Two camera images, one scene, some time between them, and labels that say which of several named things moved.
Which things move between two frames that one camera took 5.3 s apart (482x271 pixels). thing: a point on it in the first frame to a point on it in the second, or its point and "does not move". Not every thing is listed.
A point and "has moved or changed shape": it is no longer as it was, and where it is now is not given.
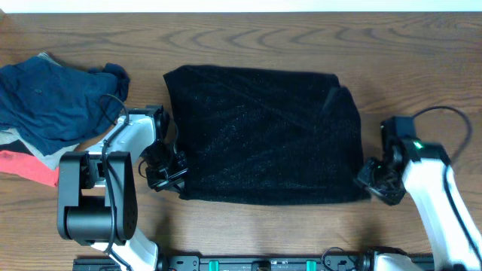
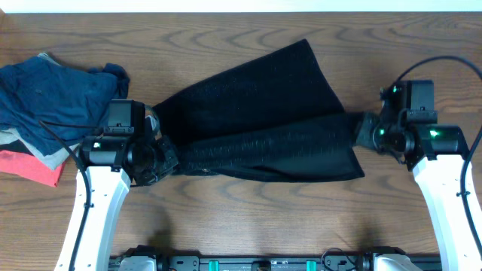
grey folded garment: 12,135 does not move
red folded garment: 28,165 does not move
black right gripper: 376,184 to 368,132
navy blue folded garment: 50,107 does not move
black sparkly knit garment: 254,135 has moved or changed shape
